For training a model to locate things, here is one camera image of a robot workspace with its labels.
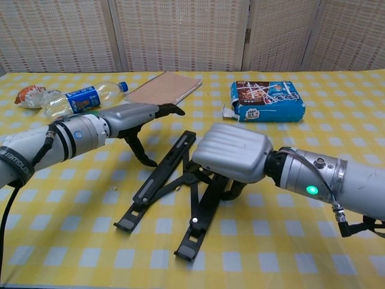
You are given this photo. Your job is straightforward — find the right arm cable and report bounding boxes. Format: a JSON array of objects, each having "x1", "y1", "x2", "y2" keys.
[{"x1": 278, "y1": 147, "x2": 385, "y2": 238}]

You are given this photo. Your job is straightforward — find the black folding laptop stand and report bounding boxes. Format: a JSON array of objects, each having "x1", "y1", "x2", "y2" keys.
[{"x1": 113, "y1": 130, "x2": 238, "y2": 261}]

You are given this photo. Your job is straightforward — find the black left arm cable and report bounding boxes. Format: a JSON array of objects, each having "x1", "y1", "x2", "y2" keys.
[{"x1": 0, "y1": 123, "x2": 60, "y2": 273}]

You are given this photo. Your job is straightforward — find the brown spiral notebook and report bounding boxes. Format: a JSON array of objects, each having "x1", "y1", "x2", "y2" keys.
[{"x1": 125, "y1": 70, "x2": 203, "y2": 107}]

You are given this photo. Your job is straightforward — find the crumpled orange white snack bag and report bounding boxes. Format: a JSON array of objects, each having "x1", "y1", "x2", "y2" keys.
[{"x1": 14, "y1": 85, "x2": 61, "y2": 109}]

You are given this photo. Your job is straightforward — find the yellow white checked tablecloth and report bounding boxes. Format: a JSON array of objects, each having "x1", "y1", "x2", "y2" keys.
[{"x1": 0, "y1": 69, "x2": 385, "y2": 287}]

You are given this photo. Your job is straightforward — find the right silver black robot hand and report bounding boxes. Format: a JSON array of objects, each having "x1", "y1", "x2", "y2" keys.
[{"x1": 188, "y1": 122, "x2": 274, "y2": 202}]

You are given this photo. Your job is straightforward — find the clear bottle with blue label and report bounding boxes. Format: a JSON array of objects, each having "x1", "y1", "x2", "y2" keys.
[{"x1": 42, "y1": 80, "x2": 129, "y2": 119}]

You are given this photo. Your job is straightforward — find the woven folding screen panel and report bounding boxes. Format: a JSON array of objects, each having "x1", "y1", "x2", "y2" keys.
[
  {"x1": 0, "y1": 0, "x2": 123, "y2": 73},
  {"x1": 108, "y1": 0, "x2": 252, "y2": 73},
  {"x1": 242, "y1": 0, "x2": 321, "y2": 72},
  {"x1": 302, "y1": 0, "x2": 385, "y2": 72}
]

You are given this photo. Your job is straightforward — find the blue brown snack box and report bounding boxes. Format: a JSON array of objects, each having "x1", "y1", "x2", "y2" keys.
[{"x1": 221, "y1": 79, "x2": 306, "y2": 123}]

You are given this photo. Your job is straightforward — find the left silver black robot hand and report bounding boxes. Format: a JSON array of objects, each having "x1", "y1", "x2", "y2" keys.
[{"x1": 99, "y1": 102, "x2": 186, "y2": 167}]

